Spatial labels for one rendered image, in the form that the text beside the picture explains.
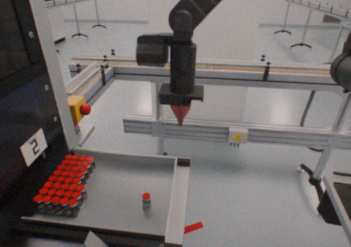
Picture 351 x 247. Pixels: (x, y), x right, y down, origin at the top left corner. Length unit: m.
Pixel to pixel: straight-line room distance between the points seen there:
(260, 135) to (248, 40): 0.76
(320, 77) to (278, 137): 0.46
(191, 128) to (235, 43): 0.79
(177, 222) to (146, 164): 0.23
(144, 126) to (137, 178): 0.96
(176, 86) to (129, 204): 0.34
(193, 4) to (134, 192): 0.50
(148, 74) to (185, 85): 0.95
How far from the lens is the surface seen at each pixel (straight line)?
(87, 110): 0.87
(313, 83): 1.57
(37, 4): 0.73
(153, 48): 0.52
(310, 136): 1.78
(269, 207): 1.92
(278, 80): 1.50
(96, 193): 0.73
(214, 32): 1.98
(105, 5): 9.15
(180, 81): 0.52
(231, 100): 2.18
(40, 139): 0.73
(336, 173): 0.62
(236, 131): 1.58
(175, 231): 0.63
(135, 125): 1.68
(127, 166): 0.79
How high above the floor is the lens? 1.40
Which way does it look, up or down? 30 degrees down
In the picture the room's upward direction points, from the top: straight up
